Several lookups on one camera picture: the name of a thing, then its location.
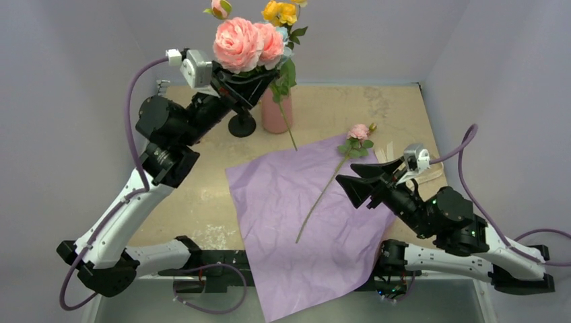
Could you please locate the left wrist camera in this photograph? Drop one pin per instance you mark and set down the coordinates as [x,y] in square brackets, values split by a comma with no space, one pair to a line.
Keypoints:
[197,69]

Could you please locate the pink tall vase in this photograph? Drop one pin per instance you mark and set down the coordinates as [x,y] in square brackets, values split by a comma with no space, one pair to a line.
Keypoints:
[276,117]

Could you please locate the yellow rose stem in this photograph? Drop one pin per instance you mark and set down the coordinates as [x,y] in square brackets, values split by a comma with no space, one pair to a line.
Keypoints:
[286,14]

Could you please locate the black stand purple microphone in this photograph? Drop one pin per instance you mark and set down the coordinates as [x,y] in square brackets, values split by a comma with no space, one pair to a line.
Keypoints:
[242,124]

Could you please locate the blue flower stem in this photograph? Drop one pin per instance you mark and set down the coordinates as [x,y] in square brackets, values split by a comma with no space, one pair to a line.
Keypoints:
[285,36]

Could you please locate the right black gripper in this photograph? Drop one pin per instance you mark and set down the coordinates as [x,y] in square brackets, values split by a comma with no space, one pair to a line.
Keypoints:
[356,188]

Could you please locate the pink and purple wrapping paper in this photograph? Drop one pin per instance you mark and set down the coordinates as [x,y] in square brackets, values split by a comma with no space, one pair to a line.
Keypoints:
[305,242]

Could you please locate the pink single rose stem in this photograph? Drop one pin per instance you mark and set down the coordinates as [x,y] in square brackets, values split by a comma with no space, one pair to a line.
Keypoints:
[356,145]

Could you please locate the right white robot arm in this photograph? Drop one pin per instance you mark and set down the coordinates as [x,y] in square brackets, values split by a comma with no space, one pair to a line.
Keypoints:
[465,244]

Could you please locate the pink double rose stem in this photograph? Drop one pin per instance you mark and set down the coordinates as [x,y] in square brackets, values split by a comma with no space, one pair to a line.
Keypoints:
[241,46]

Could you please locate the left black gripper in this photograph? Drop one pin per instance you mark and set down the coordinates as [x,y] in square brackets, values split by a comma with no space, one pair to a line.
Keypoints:
[235,90]

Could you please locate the cream printed ribbon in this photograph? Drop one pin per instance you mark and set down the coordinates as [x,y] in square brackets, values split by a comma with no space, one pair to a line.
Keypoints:
[386,154]

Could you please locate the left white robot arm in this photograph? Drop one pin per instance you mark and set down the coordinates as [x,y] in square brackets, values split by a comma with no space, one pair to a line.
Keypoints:
[168,159]

